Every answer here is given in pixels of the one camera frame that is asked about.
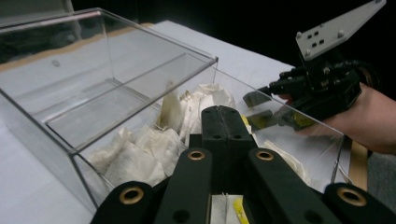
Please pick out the pile of white tea bags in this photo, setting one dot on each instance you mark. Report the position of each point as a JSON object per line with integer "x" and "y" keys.
{"x": 140, "y": 161}

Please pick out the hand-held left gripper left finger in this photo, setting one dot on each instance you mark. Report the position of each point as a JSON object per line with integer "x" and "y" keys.
{"x": 214, "y": 127}

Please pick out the single tea bag yellow tag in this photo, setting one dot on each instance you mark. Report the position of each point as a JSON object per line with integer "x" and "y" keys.
{"x": 225, "y": 208}

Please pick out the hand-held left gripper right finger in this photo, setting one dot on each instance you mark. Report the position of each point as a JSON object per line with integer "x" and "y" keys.
{"x": 238, "y": 137}

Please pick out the clear acrylic box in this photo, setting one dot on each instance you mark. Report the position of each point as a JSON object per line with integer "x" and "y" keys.
{"x": 93, "y": 93}

